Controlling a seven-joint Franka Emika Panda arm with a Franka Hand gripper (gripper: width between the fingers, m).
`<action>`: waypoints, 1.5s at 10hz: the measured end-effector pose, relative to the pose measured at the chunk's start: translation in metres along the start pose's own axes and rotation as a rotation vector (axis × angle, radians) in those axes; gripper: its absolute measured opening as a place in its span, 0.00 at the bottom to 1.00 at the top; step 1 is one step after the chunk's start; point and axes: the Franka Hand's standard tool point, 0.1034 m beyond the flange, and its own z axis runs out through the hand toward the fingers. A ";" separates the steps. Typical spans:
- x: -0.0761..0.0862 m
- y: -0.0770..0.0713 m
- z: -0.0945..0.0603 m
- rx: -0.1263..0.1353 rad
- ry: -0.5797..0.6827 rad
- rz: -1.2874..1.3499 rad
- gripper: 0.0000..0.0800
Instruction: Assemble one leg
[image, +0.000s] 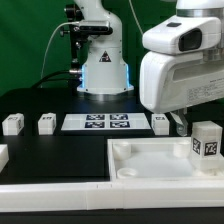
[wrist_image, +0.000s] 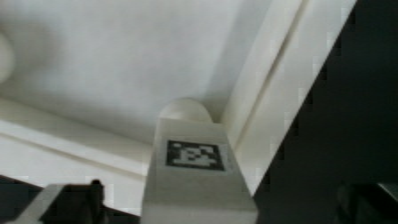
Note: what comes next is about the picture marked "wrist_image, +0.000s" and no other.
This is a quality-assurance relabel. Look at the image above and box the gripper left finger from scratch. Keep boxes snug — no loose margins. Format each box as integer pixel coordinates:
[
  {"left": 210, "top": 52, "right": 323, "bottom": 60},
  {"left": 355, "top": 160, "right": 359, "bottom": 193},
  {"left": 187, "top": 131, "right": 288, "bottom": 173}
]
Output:
[{"left": 11, "top": 179, "right": 108, "bottom": 224}]

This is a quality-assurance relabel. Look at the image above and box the white leg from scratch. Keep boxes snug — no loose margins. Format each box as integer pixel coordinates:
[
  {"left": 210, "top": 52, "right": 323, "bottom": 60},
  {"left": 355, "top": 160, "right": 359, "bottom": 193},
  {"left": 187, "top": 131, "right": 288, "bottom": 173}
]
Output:
[{"left": 140, "top": 99, "right": 258, "bottom": 224}]

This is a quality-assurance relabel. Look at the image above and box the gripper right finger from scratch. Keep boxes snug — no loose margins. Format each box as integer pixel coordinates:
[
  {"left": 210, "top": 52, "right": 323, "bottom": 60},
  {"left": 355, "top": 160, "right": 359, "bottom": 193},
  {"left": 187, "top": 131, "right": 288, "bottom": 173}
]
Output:
[{"left": 336, "top": 183, "right": 398, "bottom": 224}]

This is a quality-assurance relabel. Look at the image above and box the white square tabletop part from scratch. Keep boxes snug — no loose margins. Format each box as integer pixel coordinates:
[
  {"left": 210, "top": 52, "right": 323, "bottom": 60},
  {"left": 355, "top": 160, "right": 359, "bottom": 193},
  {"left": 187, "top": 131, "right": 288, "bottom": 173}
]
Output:
[{"left": 0, "top": 0, "right": 359, "bottom": 213}]

